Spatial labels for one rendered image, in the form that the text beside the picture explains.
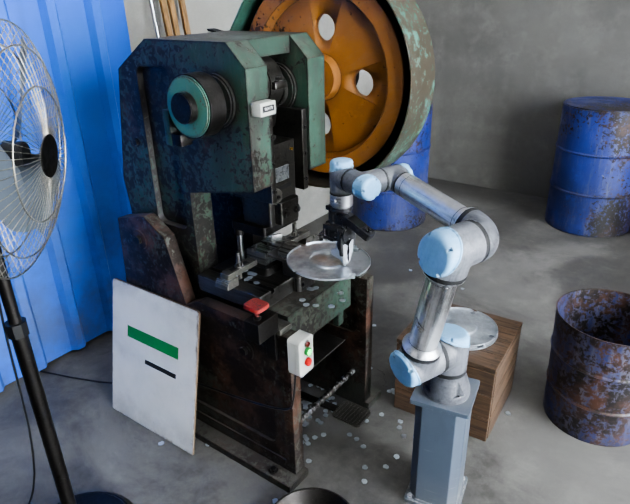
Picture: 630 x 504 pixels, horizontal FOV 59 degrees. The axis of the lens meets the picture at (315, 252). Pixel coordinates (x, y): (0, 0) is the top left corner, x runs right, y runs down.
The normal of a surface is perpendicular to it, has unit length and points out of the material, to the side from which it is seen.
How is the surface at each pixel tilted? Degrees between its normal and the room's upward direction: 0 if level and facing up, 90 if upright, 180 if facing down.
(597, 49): 90
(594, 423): 92
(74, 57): 90
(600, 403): 92
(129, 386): 78
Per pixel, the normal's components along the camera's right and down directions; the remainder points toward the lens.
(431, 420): -0.43, 0.40
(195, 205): 0.81, 0.23
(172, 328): -0.57, 0.16
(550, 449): -0.02, -0.90
